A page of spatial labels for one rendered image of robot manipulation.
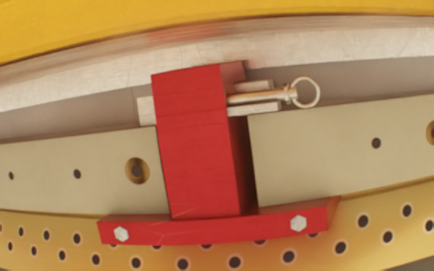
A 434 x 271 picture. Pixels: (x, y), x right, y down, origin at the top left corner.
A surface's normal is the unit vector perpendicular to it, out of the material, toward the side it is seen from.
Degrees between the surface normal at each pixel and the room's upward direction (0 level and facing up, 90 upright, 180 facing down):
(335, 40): 90
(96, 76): 90
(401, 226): 62
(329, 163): 90
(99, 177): 90
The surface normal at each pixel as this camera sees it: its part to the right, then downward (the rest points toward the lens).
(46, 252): -0.41, -0.34
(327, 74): -0.18, 0.12
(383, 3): 0.40, 0.04
